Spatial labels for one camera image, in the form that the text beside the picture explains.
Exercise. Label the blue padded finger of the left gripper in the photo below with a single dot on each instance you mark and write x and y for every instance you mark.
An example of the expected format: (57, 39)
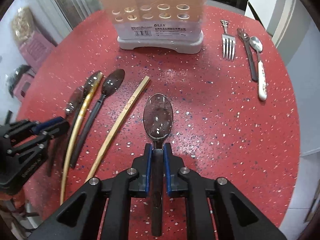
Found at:
(41, 126)

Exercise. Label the dark plastic spoon middle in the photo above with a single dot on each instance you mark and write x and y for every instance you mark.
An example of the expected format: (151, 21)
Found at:
(111, 84)

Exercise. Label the bag of nuts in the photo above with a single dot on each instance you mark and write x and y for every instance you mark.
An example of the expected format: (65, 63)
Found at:
(22, 25)

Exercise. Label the small dark spoon right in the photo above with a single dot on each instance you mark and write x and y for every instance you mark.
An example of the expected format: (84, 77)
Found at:
(245, 38)

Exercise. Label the large translucent dark spoon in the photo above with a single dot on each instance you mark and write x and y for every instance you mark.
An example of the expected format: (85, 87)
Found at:
(157, 120)

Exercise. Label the tan cutlery holder white base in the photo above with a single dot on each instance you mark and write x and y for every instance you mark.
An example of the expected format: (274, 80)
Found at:
(170, 24)

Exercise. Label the dark plastic spoon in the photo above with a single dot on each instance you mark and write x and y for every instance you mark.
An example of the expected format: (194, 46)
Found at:
(111, 84)
(59, 146)
(87, 87)

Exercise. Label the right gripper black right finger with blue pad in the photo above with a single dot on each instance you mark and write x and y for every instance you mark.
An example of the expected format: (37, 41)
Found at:
(175, 185)

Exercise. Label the pink plastic stool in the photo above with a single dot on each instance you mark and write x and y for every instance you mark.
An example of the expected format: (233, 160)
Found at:
(35, 51)

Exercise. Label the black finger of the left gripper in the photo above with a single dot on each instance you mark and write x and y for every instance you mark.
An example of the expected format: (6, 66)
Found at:
(53, 132)

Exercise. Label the silver fork on table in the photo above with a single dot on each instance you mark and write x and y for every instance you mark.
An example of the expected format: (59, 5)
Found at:
(228, 42)

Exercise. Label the dark plastic spoon leftmost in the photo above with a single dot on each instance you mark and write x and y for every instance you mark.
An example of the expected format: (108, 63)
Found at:
(59, 146)

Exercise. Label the silver spoon ceramic handle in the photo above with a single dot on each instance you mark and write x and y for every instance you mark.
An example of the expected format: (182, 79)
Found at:
(262, 84)

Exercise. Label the black plastic bag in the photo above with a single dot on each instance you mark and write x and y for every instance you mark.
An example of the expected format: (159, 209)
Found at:
(13, 79)

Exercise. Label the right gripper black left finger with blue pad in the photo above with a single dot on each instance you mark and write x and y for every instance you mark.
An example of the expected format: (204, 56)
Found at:
(141, 184)

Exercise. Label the square wooden chopstick on table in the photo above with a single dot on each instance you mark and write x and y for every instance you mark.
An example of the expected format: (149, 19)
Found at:
(120, 120)

